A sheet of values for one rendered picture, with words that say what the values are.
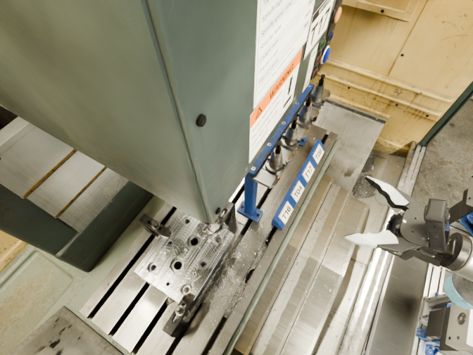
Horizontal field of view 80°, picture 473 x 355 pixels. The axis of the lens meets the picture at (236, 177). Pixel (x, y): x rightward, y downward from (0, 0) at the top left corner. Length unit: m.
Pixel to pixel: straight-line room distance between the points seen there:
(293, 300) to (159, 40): 1.15
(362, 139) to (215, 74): 1.41
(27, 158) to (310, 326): 1.13
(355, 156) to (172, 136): 1.39
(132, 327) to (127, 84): 0.97
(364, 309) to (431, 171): 1.74
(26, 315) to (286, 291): 1.17
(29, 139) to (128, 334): 0.68
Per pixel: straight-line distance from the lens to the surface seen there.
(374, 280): 1.29
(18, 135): 0.94
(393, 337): 1.93
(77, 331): 1.49
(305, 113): 0.99
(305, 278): 1.26
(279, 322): 1.25
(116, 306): 1.16
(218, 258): 1.01
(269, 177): 0.88
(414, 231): 0.62
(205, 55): 0.22
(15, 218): 1.13
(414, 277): 2.06
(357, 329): 1.24
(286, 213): 1.13
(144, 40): 0.19
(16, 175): 0.99
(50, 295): 1.66
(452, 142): 3.08
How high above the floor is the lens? 1.96
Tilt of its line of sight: 59 degrees down
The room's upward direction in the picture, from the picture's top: 3 degrees counter-clockwise
